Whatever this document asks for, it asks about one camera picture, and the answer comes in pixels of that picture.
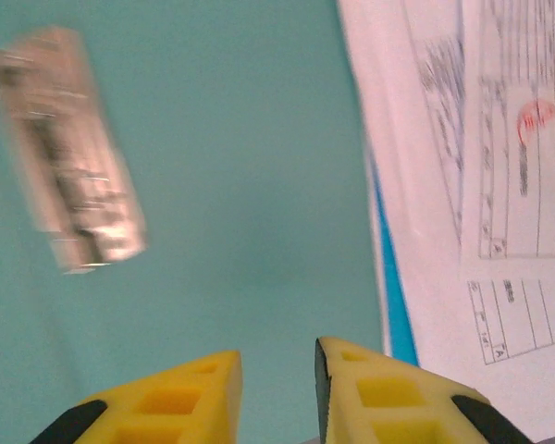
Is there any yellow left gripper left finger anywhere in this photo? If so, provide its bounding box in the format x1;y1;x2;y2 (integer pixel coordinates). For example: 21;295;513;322
30;350;244;444

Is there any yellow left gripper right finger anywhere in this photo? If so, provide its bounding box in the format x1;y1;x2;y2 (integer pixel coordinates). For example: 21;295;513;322
314;336;534;444

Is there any thick stack of drawing papers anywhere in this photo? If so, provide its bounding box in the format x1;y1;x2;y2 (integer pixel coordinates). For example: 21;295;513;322
337;0;555;440

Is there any shiny metal folder clip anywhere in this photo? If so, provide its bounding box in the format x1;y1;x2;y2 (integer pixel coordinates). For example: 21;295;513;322
0;25;149;277

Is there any teal folder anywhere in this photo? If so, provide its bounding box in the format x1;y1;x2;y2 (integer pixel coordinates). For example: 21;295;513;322
0;0;385;444

